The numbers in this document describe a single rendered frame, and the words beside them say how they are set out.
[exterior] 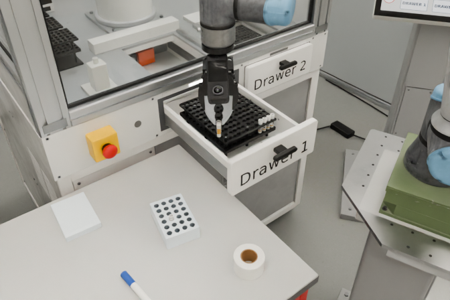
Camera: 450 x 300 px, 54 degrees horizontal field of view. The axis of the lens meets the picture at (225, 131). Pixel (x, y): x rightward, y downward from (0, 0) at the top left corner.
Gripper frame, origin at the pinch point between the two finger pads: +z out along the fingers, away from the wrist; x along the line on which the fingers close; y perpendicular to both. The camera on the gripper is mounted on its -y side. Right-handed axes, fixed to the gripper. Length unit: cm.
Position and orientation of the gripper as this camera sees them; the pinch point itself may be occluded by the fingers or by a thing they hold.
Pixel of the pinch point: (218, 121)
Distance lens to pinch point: 106.5
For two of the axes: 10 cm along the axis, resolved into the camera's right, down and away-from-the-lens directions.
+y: -0.2, -6.1, 7.9
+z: 0.0, 7.9, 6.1
